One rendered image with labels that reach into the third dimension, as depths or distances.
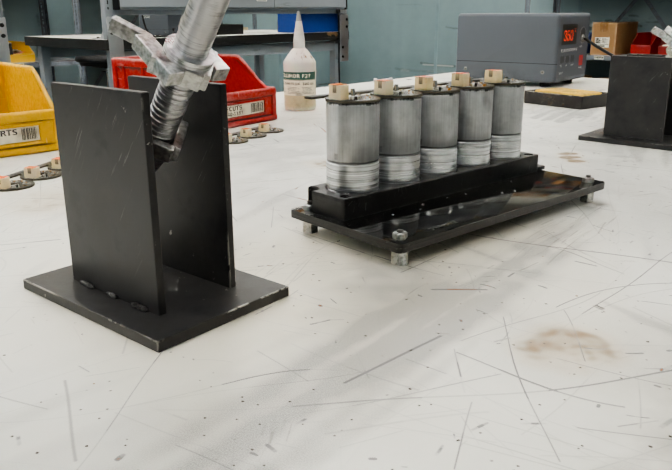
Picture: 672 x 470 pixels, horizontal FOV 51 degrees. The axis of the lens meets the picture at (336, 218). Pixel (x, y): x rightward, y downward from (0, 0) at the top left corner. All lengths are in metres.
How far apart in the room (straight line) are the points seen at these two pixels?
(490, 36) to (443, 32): 4.99
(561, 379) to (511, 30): 0.83
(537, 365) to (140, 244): 0.13
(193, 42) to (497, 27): 0.83
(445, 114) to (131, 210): 0.17
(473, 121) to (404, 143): 0.05
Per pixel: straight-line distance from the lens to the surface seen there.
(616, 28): 4.86
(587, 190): 0.39
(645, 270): 0.31
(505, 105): 0.39
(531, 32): 1.00
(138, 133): 0.22
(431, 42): 6.09
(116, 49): 2.92
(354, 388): 0.20
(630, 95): 0.59
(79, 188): 0.26
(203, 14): 0.22
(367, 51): 6.53
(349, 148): 0.31
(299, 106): 0.74
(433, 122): 0.35
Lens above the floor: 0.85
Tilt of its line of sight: 16 degrees down
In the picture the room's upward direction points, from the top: straight up
